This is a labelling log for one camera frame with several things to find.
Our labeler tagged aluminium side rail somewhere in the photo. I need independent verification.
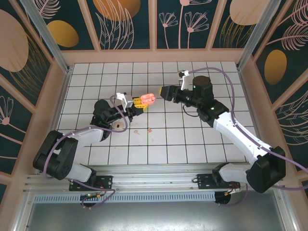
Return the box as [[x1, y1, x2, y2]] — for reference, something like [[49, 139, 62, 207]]
[[237, 68, 274, 170], [49, 69, 73, 135]]

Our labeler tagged single flower wall panel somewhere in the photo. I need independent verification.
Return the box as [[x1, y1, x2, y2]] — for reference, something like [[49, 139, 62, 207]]
[[0, 72, 34, 175]]

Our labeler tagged leaf outline wall panel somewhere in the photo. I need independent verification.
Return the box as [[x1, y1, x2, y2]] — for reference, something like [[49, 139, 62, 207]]
[[274, 88, 308, 173]]

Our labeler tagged three flowers wall panel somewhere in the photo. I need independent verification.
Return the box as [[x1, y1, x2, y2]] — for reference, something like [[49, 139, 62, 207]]
[[156, 0, 210, 50]]

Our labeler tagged slotted grey cable duct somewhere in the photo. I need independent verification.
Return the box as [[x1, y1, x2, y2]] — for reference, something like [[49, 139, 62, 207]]
[[32, 191, 216, 203]]

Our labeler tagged feather leaf wall panel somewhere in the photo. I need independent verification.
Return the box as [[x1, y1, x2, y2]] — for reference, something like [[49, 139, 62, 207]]
[[251, 0, 308, 104]]

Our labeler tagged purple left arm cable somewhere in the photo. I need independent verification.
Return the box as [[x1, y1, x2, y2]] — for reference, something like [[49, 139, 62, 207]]
[[44, 94, 128, 209]]

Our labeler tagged grey metal sheet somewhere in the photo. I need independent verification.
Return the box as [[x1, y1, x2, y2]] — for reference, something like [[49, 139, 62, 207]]
[[14, 202, 299, 231]]

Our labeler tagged gold lines wall panel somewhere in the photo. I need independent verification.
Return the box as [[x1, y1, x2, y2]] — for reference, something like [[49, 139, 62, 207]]
[[0, 0, 53, 106]]

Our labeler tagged beige circle wall panel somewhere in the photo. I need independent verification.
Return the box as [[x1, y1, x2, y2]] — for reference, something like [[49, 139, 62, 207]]
[[211, 0, 265, 50]]

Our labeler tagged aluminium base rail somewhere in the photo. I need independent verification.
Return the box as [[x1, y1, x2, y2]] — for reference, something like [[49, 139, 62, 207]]
[[23, 164, 287, 193]]

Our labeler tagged aluminium corner post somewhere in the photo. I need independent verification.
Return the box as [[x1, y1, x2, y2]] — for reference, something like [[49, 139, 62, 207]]
[[236, 0, 288, 72], [19, 0, 73, 74]]

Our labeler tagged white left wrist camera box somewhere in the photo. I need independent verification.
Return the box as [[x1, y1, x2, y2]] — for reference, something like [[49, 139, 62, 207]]
[[115, 92, 133, 109]]

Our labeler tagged yellow oval wall panel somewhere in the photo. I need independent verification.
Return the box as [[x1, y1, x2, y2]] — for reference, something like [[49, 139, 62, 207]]
[[36, 0, 96, 51]]

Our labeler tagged orange circle wall panel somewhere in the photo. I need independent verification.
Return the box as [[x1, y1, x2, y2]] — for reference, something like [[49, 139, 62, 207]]
[[86, 0, 154, 51]]

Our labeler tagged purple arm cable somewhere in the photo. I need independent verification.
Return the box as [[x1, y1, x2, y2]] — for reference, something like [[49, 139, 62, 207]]
[[44, 94, 128, 209], [189, 67, 308, 207]]

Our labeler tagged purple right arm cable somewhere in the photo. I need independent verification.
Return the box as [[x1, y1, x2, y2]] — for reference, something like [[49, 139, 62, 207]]
[[189, 67, 308, 207]]

